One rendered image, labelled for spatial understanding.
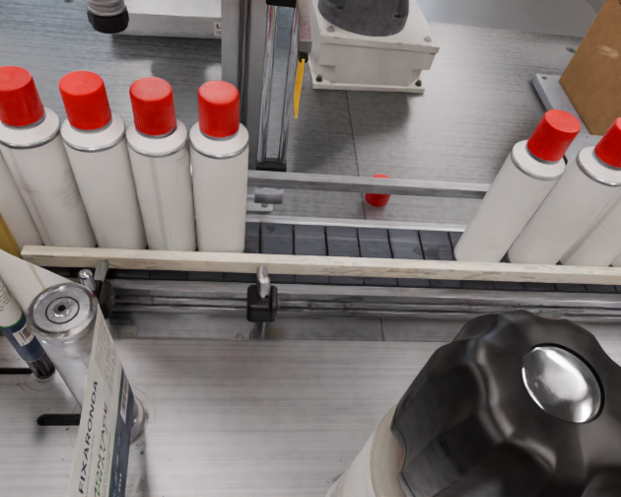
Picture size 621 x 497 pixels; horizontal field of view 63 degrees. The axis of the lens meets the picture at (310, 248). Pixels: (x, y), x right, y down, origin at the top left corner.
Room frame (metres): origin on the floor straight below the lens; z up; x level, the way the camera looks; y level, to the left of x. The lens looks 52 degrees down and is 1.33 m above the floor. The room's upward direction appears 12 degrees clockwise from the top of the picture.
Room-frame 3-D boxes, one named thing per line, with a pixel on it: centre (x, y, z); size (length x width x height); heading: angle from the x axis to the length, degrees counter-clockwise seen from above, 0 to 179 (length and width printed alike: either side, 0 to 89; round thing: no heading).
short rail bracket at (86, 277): (0.24, 0.19, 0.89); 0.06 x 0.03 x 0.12; 12
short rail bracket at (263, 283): (0.26, 0.03, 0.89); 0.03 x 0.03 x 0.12; 12
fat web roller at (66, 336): (0.13, 0.13, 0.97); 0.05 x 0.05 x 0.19
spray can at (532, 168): (0.40, -0.19, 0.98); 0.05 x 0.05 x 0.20
